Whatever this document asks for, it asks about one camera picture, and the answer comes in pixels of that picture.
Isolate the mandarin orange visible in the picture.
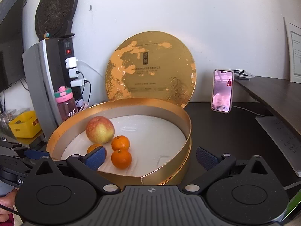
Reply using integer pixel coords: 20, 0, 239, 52
87, 143, 107, 157
111, 135, 130, 151
111, 149, 132, 169

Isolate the red yellow apple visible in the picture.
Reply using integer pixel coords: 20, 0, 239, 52
86, 116, 115, 144

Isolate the round gold box lid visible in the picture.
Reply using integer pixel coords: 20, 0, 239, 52
105, 31, 196, 108

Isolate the person's hand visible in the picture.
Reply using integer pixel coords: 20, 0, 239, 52
1, 188, 18, 222

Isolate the yellow plastic basket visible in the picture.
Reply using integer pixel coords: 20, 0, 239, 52
9, 111, 42, 139

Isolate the pink water bottle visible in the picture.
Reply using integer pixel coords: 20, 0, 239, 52
55, 86, 78, 121

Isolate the round gold box base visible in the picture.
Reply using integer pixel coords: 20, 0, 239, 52
46, 98, 191, 188

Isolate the pink smartphone on stand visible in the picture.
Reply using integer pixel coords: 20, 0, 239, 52
211, 69, 234, 114

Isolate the white paper stack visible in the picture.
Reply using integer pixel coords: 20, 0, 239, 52
256, 116, 301, 178

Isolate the white charger plug bottom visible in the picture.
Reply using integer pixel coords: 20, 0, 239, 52
70, 79, 85, 87

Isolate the white charger plug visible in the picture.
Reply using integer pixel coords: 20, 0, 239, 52
68, 67, 79, 79
70, 79, 85, 87
65, 57, 78, 69

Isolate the white charger plug middle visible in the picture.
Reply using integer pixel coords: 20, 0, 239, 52
68, 67, 79, 79

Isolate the dark wooden raised shelf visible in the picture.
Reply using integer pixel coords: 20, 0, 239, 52
235, 76, 301, 138

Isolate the black item on shelf corner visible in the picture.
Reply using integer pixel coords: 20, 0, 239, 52
233, 69, 255, 80

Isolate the black monitor screen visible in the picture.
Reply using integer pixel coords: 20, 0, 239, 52
0, 0, 27, 91

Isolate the white charger plug top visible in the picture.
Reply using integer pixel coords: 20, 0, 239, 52
65, 57, 78, 69

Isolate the black power strip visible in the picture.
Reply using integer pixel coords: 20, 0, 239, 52
58, 38, 84, 101

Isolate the framed business licence certificate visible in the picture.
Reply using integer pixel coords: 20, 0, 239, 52
284, 17, 301, 83

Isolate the white phone charging cable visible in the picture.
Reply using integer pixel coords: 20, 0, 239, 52
231, 105, 266, 117

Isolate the green carabiner strap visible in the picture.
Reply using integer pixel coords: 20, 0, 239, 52
283, 192, 301, 221

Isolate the black round plate on wall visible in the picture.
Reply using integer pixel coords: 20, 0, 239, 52
35, 0, 78, 41

